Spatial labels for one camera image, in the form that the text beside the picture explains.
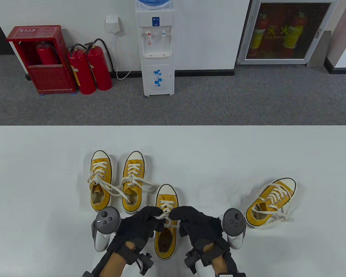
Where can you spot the red extinguisher cabinet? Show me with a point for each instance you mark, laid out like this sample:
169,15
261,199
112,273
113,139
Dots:
49,78

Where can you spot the dark grey hand controller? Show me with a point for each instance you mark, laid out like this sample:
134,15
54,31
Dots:
233,222
106,220

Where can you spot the red yellow fire extinguisher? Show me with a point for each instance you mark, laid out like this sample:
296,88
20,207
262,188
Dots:
294,31
259,34

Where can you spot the yellow canvas shoe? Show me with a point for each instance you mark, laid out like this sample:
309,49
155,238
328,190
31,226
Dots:
101,157
166,190
135,155
287,184

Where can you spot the white water dispenser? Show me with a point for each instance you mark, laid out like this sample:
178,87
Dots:
158,46

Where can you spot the person's left forearm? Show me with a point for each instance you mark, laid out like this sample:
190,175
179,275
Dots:
112,264

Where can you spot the person's right hand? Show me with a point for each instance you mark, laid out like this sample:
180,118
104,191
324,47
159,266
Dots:
201,228

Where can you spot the blue water bottle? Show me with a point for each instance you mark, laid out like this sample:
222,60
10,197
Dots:
152,3

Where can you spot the black battery pack white label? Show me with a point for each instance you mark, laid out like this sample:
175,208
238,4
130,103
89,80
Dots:
232,275
86,274

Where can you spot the person's left hand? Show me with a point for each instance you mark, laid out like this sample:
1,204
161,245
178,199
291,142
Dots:
138,225

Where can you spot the white wall box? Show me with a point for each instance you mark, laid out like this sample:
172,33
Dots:
113,25

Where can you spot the silver framed glass cabinet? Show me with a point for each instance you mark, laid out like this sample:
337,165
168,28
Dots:
276,61

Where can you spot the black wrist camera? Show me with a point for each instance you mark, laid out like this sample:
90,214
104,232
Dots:
191,261
145,263

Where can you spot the person's right forearm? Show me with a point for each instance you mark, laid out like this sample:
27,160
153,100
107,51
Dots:
219,264

